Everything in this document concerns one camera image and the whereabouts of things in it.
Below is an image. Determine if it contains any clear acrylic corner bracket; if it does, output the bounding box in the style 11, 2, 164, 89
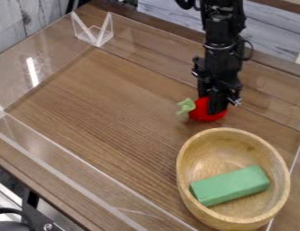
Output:
70, 12, 114, 48

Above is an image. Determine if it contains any clear acrylic table enclosure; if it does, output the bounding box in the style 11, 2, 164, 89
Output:
0, 14, 300, 231

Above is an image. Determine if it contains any green rectangular block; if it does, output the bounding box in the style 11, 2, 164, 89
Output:
188, 165, 269, 207

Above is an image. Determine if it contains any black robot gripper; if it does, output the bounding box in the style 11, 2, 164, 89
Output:
191, 44, 243, 116

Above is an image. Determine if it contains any light wooden bowl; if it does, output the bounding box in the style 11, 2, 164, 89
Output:
175, 127, 291, 231

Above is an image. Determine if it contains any red plush strawberry green stem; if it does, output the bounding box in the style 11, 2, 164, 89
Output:
176, 98, 227, 122

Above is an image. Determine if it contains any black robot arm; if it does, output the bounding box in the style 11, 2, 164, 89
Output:
174, 0, 253, 118

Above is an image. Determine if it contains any black metal table mount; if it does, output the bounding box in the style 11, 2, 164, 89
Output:
20, 189, 79, 231

